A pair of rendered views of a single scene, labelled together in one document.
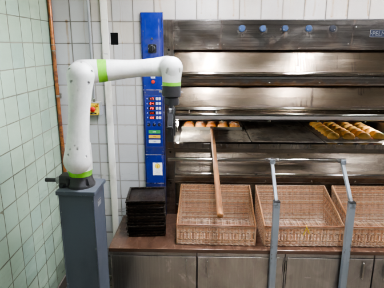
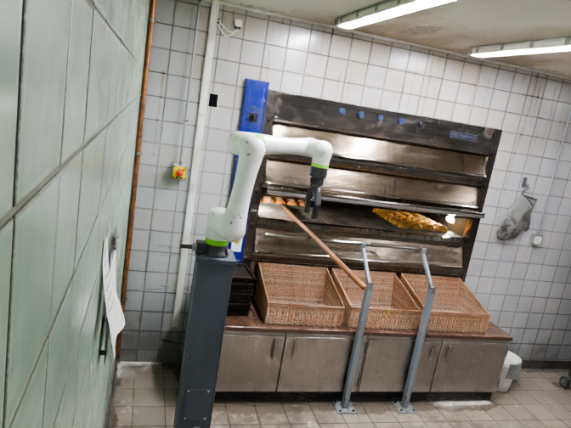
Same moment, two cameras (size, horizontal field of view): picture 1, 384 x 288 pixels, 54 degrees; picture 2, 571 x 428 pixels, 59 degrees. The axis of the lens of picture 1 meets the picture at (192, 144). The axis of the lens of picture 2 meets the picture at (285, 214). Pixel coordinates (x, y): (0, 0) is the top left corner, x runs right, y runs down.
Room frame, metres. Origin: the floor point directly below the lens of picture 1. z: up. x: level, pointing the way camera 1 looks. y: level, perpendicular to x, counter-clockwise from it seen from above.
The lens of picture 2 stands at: (-0.65, 1.06, 2.02)
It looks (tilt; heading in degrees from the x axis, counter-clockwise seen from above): 12 degrees down; 342
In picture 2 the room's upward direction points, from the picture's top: 9 degrees clockwise
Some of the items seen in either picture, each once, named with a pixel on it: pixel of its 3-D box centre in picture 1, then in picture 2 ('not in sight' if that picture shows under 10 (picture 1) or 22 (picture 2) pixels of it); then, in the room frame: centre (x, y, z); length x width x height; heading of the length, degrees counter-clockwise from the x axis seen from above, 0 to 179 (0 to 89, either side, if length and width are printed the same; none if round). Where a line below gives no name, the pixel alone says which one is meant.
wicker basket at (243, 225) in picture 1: (215, 212); (297, 293); (2.58, -0.18, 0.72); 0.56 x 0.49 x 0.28; 87
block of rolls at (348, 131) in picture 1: (344, 128); (409, 218); (3.26, -1.35, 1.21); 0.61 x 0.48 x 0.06; 178
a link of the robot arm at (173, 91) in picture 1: (170, 91); (318, 171); (1.88, 0.11, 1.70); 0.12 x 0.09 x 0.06; 88
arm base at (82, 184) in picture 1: (70, 179); (205, 247); (1.90, 0.65, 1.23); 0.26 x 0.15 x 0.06; 87
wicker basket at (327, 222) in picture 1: (295, 213); (373, 298); (2.57, -0.77, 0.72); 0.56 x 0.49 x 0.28; 89
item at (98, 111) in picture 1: (94, 108); (179, 171); (2.83, 0.74, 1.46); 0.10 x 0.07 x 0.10; 88
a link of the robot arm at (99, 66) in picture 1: (88, 71); (244, 143); (1.91, 0.52, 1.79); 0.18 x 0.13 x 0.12; 104
